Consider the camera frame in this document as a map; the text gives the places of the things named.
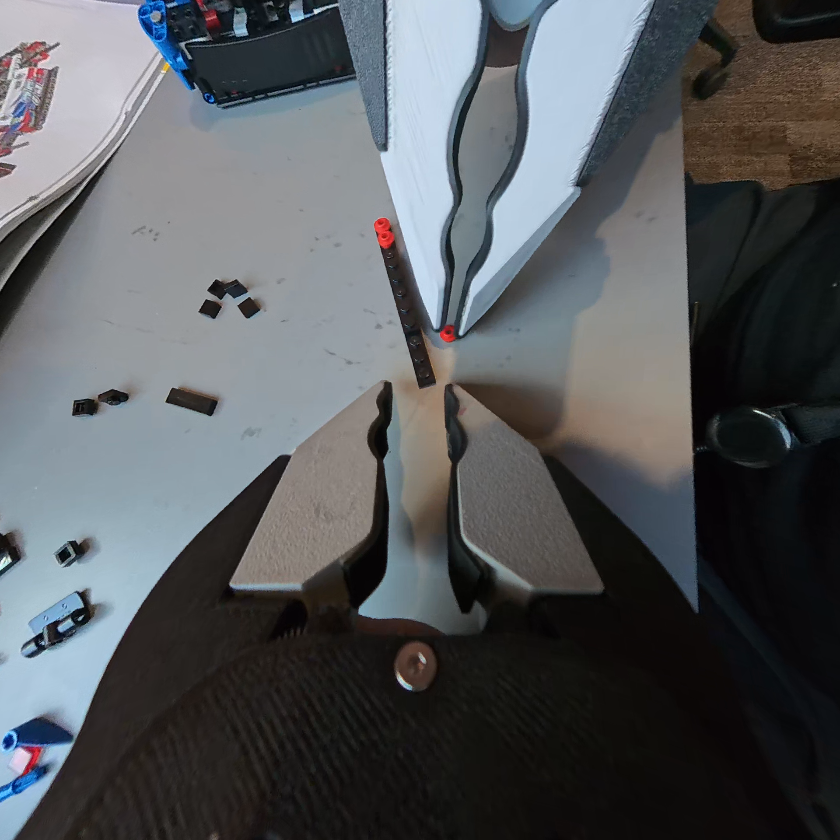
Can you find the open instruction booklet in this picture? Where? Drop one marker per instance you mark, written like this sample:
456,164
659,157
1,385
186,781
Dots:
65,131

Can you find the black office chair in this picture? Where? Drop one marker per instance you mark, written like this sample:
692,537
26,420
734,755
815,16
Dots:
794,19

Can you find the long black studded toy plate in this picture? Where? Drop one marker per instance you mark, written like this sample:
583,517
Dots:
410,321

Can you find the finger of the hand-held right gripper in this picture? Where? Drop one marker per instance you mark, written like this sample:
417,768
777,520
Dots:
420,131
564,98

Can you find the small black toy slope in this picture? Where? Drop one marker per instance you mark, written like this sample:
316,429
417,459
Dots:
249,307
210,308
236,287
216,287

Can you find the black toy bracket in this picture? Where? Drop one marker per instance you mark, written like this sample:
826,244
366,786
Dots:
56,623

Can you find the person's black hoodie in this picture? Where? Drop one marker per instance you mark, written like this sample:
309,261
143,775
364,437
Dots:
768,295

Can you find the partly built toy car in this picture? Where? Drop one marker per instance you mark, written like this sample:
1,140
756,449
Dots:
275,59

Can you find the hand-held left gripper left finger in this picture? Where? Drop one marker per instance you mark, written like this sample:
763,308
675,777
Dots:
315,518

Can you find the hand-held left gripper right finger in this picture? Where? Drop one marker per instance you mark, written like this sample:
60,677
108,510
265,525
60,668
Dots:
525,525

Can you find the short black smooth toy tile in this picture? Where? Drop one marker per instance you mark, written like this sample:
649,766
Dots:
191,400

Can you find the grey desk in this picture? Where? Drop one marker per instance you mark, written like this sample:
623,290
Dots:
229,197

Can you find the blue toy pin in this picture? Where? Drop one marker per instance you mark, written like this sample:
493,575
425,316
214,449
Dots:
23,781

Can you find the cluster of small toy bricks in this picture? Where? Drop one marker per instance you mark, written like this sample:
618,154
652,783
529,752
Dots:
23,761

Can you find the blue toy fang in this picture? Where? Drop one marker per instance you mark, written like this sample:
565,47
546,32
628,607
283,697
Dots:
39,733

